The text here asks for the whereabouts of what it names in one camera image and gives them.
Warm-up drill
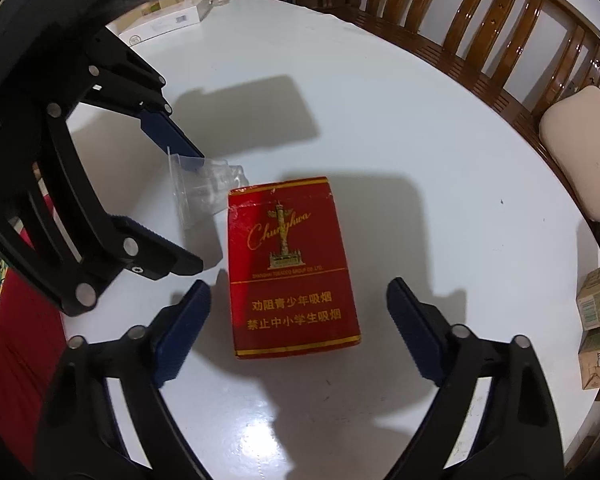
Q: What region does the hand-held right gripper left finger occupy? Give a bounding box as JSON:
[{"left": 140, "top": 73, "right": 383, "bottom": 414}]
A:
[{"left": 32, "top": 279, "right": 212, "bottom": 480}]

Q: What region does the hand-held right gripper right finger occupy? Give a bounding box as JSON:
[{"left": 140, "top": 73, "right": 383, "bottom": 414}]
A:
[{"left": 386, "top": 276, "right": 566, "bottom": 480}]

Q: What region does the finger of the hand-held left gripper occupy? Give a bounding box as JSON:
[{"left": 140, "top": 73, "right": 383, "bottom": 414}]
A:
[
  {"left": 77, "top": 27, "right": 207, "bottom": 160},
  {"left": 0, "top": 102, "right": 205, "bottom": 317}
]

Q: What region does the clear plastic wrapper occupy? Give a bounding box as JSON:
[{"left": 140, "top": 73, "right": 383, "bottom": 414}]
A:
[{"left": 166, "top": 146, "right": 251, "bottom": 231}]

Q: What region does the red cigarette pack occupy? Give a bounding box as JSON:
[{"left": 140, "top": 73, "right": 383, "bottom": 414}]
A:
[{"left": 227, "top": 176, "right": 362, "bottom": 361}]

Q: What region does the long white box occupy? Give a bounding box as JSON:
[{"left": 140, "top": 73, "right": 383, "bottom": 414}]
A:
[{"left": 117, "top": 0, "right": 213, "bottom": 46}]

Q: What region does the beige cushion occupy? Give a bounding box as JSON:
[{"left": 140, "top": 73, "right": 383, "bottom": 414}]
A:
[{"left": 538, "top": 85, "right": 600, "bottom": 222}]

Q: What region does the wooden slatted bench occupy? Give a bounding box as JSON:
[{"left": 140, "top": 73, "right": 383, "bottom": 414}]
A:
[{"left": 355, "top": 0, "right": 600, "bottom": 271}]

